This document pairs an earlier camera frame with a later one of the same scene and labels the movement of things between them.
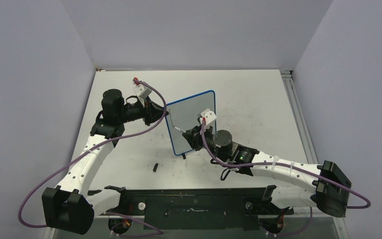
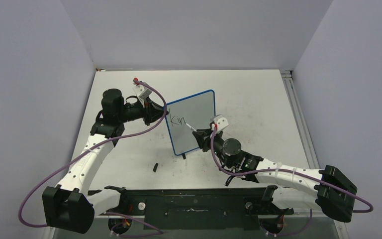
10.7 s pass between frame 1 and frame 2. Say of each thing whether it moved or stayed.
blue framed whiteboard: stayed
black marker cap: stayed
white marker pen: moved
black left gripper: stayed
